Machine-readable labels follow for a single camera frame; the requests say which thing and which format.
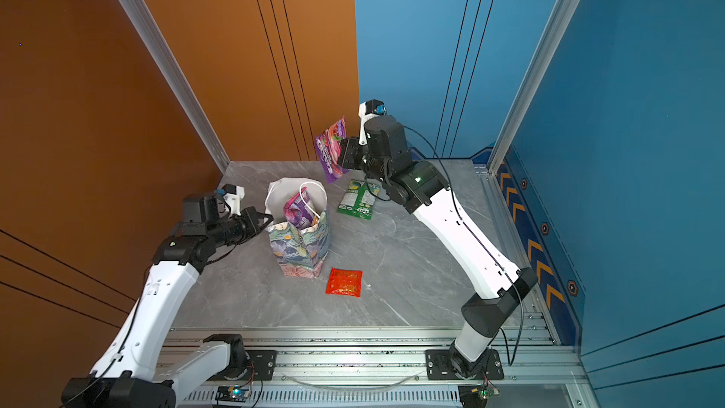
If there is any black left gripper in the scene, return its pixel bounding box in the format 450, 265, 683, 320
208, 208, 274, 250

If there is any green lime candy bag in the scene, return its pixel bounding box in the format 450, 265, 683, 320
337, 179, 381, 220

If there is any purple Fox's berries candy bag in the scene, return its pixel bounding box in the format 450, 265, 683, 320
283, 187, 319, 230

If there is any floral paper gift bag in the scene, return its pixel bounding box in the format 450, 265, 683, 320
264, 178, 330, 279

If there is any red snack packet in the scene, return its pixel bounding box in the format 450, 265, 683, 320
326, 268, 363, 298

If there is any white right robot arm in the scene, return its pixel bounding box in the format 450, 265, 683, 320
339, 113, 537, 380

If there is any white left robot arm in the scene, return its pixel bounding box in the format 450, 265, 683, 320
62, 207, 273, 407

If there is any left green circuit board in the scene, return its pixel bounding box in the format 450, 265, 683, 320
214, 385, 251, 404

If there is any right circuit board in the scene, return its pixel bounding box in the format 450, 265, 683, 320
458, 385, 500, 408

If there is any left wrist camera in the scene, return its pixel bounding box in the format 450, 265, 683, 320
215, 183, 245, 215

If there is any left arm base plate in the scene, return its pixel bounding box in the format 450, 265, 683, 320
209, 349, 278, 383

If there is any aluminium table edge rail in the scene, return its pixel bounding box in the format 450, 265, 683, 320
474, 164, 562, 346

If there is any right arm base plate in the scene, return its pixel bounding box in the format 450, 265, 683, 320
425, 348, 505, 381

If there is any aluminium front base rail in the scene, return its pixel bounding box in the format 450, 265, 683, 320
152, 325, 590, 408

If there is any aluminium corner post right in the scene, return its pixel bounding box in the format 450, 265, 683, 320
486, 0, 581, 176

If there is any aluminium corner post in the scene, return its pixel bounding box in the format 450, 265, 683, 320
486, 0, 581, 176
118, 0, 230, 173

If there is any aluminium corner post left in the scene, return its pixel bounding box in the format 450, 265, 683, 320
118, 0, 230, 173

